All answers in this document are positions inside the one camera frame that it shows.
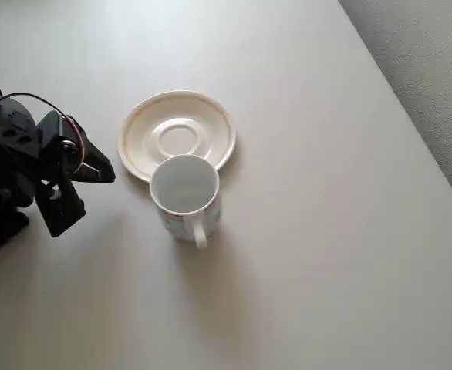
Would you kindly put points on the white saucer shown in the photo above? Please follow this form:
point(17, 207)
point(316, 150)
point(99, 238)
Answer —
point(179, 131)

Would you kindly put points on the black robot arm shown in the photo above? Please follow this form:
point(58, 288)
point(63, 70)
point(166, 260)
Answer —
point(6, 154)

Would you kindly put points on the white mug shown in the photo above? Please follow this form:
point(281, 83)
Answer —
point(187, 189)

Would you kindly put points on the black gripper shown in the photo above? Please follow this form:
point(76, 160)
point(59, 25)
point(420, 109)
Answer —
point(53, 162)

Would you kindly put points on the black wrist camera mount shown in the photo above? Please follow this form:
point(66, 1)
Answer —
point(60, 208)

